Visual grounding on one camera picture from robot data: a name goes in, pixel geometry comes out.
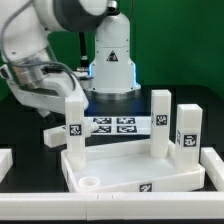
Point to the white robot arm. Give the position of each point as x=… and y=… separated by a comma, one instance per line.
x=35, y=77

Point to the white corner block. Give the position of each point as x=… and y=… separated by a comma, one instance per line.
x=214, y=167
x=6, y=161

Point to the white marker plate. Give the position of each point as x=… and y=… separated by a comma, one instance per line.
x=122, y=125

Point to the white left corner block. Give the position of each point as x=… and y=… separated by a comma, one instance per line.
x=6, y=161

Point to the white desk top tray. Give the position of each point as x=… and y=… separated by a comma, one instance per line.
x=128, y=167

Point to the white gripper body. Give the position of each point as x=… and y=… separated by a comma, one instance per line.
x=50, y=93

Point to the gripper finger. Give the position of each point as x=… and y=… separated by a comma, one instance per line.
x=44, y=113

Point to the white right corner block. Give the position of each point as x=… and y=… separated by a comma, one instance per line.
x=214, y=167

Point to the white front rail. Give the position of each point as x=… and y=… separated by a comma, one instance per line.
x=111, y=206

